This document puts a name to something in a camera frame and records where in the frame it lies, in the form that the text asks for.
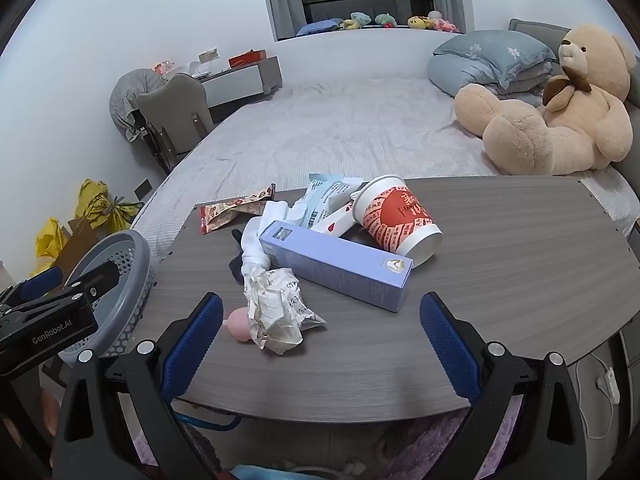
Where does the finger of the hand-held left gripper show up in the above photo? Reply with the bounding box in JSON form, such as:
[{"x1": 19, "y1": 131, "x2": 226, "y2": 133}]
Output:
[
  {"x1": 30, "y1": 261, "x2": 122, "y2": 311},
  {"x1": 0, "y1": 266, "x2": 65, "y2": 307}
]

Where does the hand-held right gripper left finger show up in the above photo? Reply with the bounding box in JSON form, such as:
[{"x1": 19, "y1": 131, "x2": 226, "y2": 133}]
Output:
[{"x1": 52, "y1": 292, "x2": 226, "y2": 480}]

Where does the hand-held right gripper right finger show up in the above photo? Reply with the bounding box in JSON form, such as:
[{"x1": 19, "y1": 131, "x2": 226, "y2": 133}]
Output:
[{"x1": 419, "y1": 291, "x2": 593, "y2": 480}]

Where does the grey perforated plastic basket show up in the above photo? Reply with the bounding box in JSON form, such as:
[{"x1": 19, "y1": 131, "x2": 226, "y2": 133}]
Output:
[{"x1": 57, "y1": 230, "x2": 158, "y2": 367}]

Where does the small pink toy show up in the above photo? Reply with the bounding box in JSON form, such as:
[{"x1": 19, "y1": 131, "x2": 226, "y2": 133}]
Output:
[{"x1": 223, "y1": 308, "x2": 256, "y2": 345}]

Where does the white paper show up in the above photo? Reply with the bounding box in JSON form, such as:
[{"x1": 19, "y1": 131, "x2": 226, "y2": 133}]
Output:
[{"x1": 242, "y1": 267, "x2": 327, "y2": 356}]

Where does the black cloth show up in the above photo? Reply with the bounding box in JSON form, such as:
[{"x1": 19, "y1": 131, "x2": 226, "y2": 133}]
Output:
[{"x1": 229, "y1": 227, "x2": 261, "y2": 281}]

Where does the knotted white cloth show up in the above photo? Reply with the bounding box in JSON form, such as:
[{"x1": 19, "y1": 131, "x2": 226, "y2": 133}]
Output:
[{"x1": 240, "y1": 200, "x2": 306, "y2": 291}]

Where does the red and white paper cup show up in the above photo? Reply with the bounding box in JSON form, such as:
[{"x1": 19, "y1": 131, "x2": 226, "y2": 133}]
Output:
[{"x1": 350, "y1": 175, "x2": 444, "y2": 267}]

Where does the long lilac cardboard box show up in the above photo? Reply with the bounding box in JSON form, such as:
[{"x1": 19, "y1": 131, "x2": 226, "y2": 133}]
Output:
[{"x1": 258, "y1": 220, "x2": 414, "y2": 313}]

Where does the brown cardboard box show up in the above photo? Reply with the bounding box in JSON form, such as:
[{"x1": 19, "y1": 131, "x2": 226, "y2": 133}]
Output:
[{"x1": 54, "y1": 217, "x2": 113, "y2": 277}]

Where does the yellow tied plastic bag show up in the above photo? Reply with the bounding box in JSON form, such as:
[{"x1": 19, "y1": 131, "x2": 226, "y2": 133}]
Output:
[{"x1": 75, "y1": 178, "x2": 144, "y2": 233}]

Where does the red patterned snack wrapper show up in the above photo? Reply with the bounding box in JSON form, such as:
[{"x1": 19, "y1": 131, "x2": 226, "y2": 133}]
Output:
[{"x1": 199, "y1": 182, "x2": 277, "y2": 235}]

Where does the light blue cloth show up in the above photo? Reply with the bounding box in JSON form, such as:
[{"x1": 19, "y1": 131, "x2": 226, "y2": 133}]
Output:
[{"x1": 232, "y1": 464, "x2": 301, "y2": 480}]

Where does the grey clothes pile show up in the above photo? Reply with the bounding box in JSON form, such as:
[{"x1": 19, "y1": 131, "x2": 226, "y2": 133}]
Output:
[{"x1": 109, "y1": 68, "x2": 168, "y2": 142}]

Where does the grey upholstered chair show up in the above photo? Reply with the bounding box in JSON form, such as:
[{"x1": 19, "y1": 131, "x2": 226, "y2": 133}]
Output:
[{"x1": 136, "y1": 73, "x2": 215, "y2": 173}]

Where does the light blue wipes packet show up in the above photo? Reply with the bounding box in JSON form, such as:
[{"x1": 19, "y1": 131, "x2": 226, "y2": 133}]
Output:
[{"x1": 292, "y1": 173, "x2": 364, "y2": 231}]

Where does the grey and white desk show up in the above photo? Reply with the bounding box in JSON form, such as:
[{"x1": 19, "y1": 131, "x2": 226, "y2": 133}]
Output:
[{"x1": 192, "y1": 55, "x2": 283, "y2": 111}]

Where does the bed with white bedspread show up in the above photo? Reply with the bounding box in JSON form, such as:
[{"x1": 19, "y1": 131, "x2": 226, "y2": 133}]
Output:
[{"x1": 131, "y1": 77, "x2": 640, "y2": 261}]

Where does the large beige teddy bear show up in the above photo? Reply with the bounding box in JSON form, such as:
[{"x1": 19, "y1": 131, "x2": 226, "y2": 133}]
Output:
[{"x1": 453, "y1": 24, "x2": 638, "y2": 177}]

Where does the red flat box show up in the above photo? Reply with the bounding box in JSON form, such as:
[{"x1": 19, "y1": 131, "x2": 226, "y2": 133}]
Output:
[{"x1": 228, "y1": 49, "x2": 267, "y2": 68}]

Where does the folded blue-grey quilt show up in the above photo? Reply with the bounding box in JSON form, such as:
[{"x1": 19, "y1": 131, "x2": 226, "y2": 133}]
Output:
[{"x1": 426, "y1": 55, "x2": 551, "y2": 107}]

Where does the blue-grey flowered pillow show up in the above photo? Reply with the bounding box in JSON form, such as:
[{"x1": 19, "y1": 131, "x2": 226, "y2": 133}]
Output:
[{"x1": 432, "y1": 30, "x2": 557, "y2": 88}]

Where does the pink plush toy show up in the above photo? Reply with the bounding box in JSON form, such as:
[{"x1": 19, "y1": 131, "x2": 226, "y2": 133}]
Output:
[{"x1": 427, "y1": 11, "x2": 459, "y2": 33}]

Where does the blue cushion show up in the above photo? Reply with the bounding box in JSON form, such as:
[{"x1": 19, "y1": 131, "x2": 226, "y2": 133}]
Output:
[{"x1": 297, "y1": 18, "x2": 343, "y2": 36}]

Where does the white charger cable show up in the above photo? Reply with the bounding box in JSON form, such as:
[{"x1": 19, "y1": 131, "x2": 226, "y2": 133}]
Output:
[{"x1": 575, "y1": 350, "x2": 622, "y2": 441}]

